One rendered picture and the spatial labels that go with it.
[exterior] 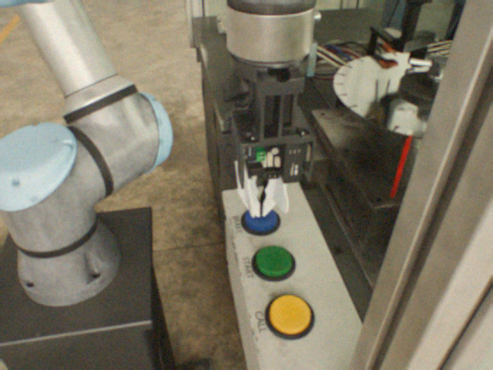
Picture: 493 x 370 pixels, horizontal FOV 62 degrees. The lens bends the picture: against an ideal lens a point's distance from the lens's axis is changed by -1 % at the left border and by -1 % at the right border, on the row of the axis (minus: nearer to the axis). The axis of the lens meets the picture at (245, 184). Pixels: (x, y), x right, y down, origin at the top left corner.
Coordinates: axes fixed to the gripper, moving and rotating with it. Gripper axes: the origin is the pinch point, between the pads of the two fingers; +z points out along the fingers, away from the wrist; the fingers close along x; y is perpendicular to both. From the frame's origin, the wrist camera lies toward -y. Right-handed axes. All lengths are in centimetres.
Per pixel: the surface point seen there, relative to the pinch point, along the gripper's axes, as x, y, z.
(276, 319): -1.5, 15.4, 1.4
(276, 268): 0.0, 9.2, 1.4
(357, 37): 57, -100, 17
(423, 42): 34.8, -27.1, -8.3
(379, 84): 26.1, -23.4, -2.9
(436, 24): 93, -108, 17
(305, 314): 1.4, 15.3, 1.4
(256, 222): -0.7, 1.8, 1.4
